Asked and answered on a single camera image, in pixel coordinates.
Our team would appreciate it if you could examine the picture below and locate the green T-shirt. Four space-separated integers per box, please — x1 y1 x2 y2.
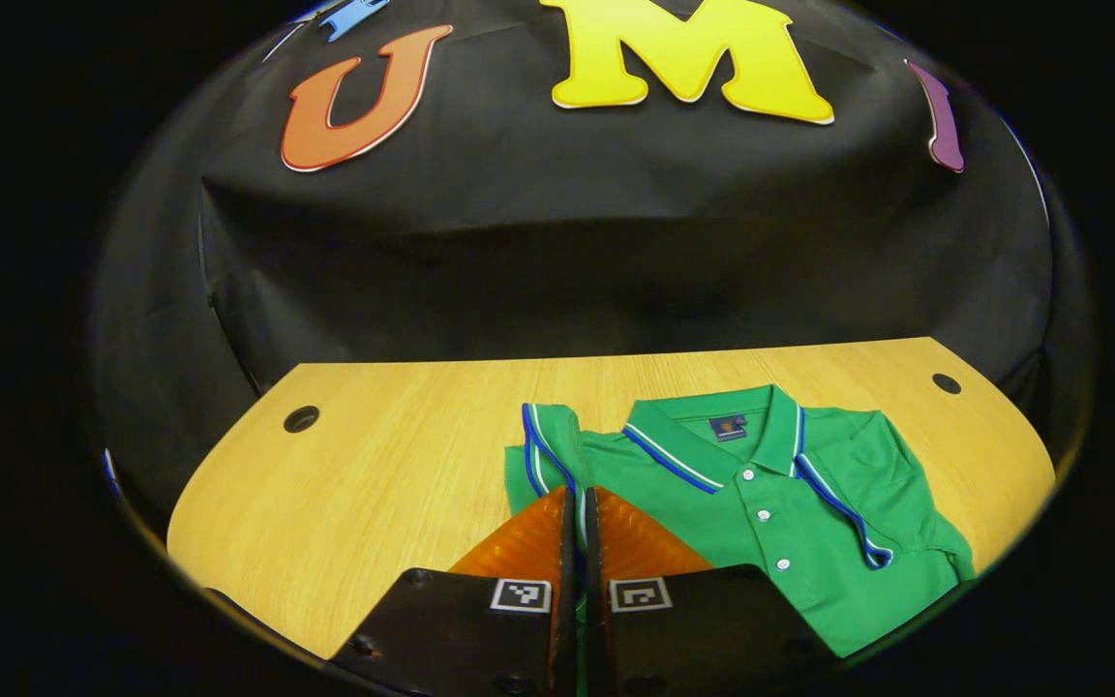
504 383 977 659

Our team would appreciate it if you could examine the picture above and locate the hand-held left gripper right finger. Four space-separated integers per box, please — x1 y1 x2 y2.
584 486 834 697

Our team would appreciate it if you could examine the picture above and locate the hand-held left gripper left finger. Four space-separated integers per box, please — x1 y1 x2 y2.
330 486 578 697

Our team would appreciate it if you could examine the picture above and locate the black backdrop cloth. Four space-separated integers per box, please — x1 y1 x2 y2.
93 0 1096 504

